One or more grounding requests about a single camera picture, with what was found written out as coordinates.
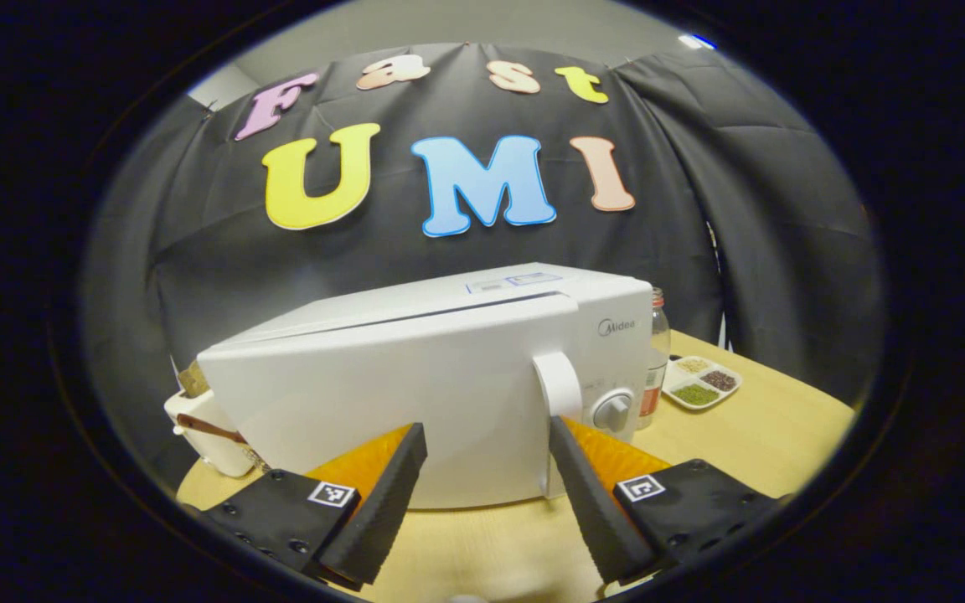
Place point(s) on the white divided dish with grains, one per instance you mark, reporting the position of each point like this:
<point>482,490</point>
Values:
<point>700,383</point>

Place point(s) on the narrow ceiling light panel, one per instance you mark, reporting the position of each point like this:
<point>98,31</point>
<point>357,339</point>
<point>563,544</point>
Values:
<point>696,41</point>

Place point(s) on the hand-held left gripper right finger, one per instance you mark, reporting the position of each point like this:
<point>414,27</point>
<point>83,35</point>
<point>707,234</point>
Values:
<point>591,502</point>

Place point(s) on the clear bottle with red label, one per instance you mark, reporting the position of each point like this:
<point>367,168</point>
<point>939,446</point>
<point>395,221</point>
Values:
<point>659,352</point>

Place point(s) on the white microwave oven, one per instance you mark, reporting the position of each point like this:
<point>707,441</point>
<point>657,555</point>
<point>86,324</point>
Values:
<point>407,377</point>

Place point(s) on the brown bread slice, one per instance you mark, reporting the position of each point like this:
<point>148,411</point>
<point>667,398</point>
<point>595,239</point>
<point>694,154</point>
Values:
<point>193,378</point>

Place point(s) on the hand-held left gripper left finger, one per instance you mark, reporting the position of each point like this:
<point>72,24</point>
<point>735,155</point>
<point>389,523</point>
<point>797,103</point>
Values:
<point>386,502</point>

